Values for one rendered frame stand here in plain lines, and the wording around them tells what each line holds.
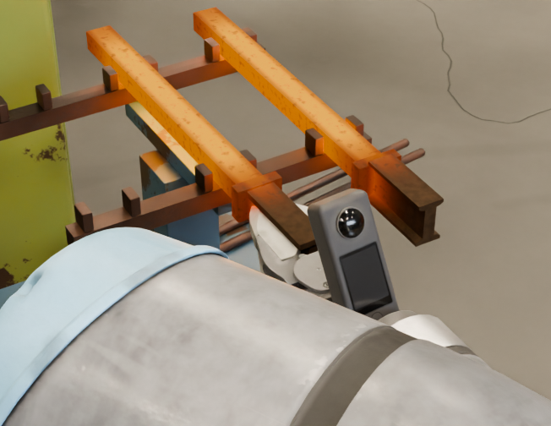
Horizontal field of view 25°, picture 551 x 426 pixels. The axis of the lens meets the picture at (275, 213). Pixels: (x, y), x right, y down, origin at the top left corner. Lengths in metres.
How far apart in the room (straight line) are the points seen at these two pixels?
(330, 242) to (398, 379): 0.56
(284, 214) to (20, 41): 0.48
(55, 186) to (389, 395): 1.18
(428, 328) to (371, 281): 0.06
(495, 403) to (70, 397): 0.14
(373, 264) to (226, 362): 0.58
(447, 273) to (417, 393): 2.27
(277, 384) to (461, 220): 2.43
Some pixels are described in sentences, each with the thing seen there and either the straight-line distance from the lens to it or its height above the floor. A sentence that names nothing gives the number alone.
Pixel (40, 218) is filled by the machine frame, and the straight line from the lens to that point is 1.57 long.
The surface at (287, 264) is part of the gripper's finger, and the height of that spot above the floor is 1.03.
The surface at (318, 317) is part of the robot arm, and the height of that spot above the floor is 1.40.
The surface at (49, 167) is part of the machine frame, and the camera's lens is 1.53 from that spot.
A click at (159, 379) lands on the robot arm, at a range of 0.41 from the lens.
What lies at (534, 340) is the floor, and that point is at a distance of 2.53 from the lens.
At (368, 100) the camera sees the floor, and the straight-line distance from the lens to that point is 3.22.
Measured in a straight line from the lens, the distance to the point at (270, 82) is 1.26.
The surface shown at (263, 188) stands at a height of 1.04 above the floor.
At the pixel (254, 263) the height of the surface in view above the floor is 0.76.
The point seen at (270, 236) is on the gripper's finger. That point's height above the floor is 1.03.
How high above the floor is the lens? 1.67
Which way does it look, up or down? 37 degrees down
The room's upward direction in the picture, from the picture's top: straight up
